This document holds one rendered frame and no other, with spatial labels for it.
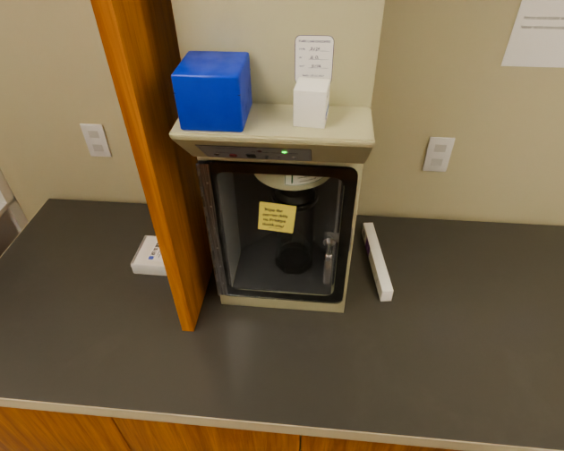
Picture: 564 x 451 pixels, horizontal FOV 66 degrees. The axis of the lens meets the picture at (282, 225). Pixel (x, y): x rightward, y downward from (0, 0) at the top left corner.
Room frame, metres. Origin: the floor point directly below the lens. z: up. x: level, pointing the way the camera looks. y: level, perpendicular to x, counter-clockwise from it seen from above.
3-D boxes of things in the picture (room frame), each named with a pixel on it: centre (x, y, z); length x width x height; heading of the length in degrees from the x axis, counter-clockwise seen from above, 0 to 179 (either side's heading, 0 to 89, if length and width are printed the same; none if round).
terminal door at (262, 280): (0.69, 0.01, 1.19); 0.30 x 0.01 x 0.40; 83
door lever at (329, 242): (0.65, -0.10, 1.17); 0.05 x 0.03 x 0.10; 173
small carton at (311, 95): (0.64, -0.05, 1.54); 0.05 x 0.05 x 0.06; 79
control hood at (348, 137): (0.64, 0.01, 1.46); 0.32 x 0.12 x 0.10; 84
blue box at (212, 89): (0.65, 0.10, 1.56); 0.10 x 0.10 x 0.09; 84
